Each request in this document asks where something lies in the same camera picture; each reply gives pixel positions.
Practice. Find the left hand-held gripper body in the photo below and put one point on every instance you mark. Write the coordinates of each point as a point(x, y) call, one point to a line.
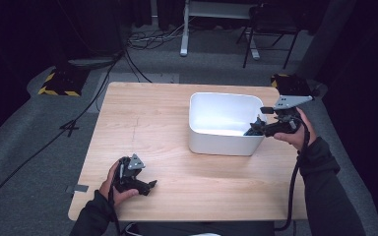
point(129, 182)

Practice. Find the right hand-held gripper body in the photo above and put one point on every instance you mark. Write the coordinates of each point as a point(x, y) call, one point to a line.
point(285, 124)

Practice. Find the white plastic bin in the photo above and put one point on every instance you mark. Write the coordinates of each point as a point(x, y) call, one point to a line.
point(221, 113)

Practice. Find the person's right hand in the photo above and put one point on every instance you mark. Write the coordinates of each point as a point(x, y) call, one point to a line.
point(300, 134)

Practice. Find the person's left hand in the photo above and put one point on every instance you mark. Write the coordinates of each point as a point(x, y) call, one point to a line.
point(110, 189)

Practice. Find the yellow black striped base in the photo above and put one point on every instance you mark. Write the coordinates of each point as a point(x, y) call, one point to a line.
point(290, 84)
point(64, 83)

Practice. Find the grey tape piece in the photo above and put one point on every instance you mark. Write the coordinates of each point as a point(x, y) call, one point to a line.
point(80, 188)

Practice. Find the black chair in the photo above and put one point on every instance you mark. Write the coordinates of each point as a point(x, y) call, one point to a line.
point(269, 29)

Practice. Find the grey round stand base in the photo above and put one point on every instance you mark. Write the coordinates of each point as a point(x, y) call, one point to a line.
point(90, 62)

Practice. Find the white desk frame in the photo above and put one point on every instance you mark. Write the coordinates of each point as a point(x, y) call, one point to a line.
point(185, 36)

